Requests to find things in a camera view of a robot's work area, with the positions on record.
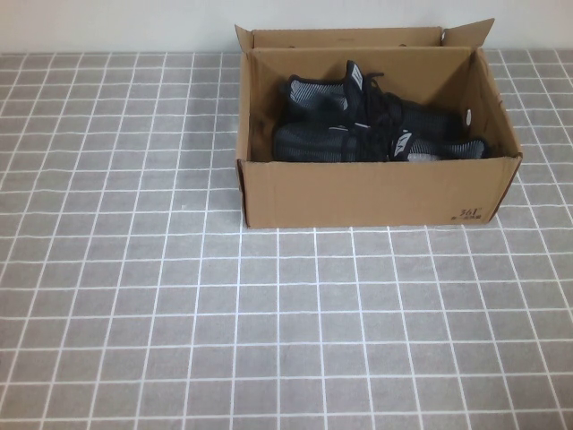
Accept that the black sneaker with white stuffing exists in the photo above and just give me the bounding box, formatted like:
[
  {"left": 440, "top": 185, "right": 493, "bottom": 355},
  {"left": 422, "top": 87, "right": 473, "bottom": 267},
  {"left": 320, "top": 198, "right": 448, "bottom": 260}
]
[{"left": 272, "top": 124, "right": 492, "bottom": 163}]

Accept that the brown cardboard shoe box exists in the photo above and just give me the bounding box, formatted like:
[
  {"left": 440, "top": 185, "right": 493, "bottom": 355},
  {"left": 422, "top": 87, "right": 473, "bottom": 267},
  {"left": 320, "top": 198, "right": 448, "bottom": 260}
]
[{"left": 235, "top": 17, "right": 525, "bottom": 229}]

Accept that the black sneaker with striped lining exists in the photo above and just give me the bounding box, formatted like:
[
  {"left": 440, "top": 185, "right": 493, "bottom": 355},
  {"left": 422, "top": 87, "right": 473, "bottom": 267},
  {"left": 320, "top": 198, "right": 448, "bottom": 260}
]
[{"left": 279, "top": 60, "right": 467, "bottom": 135}]

